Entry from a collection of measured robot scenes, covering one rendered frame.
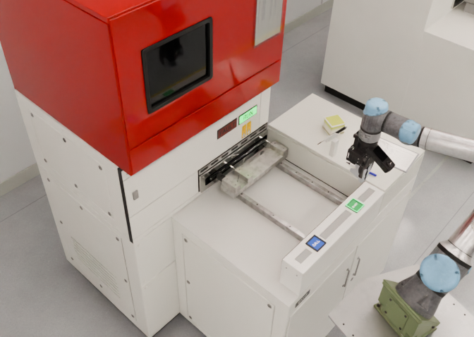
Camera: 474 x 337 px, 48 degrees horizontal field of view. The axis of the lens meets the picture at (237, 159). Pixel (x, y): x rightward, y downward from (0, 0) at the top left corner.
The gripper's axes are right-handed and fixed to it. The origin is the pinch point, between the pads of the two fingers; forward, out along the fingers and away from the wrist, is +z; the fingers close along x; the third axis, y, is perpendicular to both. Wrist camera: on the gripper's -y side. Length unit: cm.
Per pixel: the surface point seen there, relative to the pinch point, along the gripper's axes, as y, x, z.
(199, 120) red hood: 54, 33, -18
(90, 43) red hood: 64, 66, -59
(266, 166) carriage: 46, 0, 23
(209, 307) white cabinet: 36, 46, 73
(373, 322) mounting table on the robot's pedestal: -30, 30, 29
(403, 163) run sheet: -1.1, -34.5, 13.8
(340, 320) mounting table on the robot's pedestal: -21, 38, 29
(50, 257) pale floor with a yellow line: 142, 69, 111
